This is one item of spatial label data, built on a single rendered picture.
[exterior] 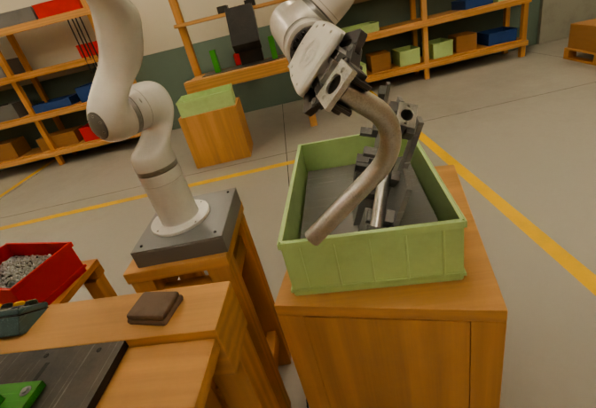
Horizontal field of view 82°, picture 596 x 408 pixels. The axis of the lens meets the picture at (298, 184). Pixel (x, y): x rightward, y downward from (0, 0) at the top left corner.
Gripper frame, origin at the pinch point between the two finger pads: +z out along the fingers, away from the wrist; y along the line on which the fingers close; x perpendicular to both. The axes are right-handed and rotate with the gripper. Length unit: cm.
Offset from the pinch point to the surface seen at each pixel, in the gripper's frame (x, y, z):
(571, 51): 450, 140, -331
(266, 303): 53, -96, -41
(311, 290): 31, -47, -9
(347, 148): 54, -29, -64
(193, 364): 5, -57, 6
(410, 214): 54, -24, -22
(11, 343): -25, -89, -14
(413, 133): 33.6, -3.8, -20.9
